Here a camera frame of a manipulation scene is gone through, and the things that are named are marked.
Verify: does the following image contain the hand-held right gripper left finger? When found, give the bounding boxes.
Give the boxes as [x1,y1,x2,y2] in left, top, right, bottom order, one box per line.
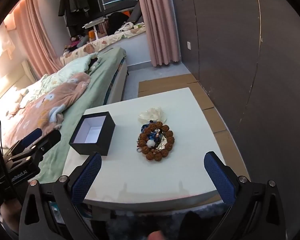
[19,152,102,240]

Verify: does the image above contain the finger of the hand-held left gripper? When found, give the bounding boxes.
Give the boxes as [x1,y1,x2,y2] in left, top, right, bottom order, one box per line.
[14,128,43,153]
[7,129,62,167]

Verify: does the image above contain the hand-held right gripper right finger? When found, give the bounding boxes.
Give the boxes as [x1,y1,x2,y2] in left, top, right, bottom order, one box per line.
[204,151,288,240]

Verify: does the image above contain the black gift box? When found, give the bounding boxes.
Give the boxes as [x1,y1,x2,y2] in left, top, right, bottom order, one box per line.
[69,112,115,157]

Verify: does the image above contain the gold butterfly brooch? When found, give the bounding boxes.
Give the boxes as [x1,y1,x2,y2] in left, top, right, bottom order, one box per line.
[158,136,174,152]

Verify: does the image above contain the brown bead bracelet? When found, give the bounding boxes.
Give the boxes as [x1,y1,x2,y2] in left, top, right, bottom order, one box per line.
[137,121,175,162]

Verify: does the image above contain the person's left forearm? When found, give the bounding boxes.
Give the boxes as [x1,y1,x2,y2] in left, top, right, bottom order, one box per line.
[0,200,21,232]

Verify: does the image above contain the pink floral blanket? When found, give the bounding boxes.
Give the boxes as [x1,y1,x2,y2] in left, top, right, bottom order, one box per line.
[2,72,91,150]

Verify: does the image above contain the flattened cardboard sheet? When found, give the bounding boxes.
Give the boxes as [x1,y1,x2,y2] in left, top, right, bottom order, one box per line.
[190,82,252,200]
[138,74,198,98]

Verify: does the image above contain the light green quilt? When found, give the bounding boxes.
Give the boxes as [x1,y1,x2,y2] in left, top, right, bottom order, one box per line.
[22,54,100,100]

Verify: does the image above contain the bed with green sheet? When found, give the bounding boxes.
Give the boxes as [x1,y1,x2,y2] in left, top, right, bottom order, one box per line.
[39,47,127,183]

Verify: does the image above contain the white fabric flower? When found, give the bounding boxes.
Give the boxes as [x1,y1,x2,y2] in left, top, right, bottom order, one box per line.
[138,107,168,124]

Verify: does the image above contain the pile of plush toys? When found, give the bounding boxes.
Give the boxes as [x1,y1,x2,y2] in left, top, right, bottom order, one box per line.
[64,35,90,53]

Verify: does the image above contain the pink curtain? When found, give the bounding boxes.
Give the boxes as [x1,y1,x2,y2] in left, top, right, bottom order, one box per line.
[15,0,63,75]
[135,0,182,67]

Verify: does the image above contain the printed window seat sheet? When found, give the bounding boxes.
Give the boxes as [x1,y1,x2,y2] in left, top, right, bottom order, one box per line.
[60,26,147,64]

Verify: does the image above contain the white folding table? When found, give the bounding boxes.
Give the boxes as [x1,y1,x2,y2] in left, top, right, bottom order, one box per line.
[83,17,108,41]

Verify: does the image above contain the black bag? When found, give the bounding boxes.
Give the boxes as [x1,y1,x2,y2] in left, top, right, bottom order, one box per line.
[107,12,130,34]

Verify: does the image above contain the hanging dark clothes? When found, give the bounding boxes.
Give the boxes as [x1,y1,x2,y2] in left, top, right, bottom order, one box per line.
[58,0,100,38]

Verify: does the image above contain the grey bed frame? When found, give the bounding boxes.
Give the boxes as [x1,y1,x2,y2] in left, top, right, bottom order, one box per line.
[102,56,130,105]

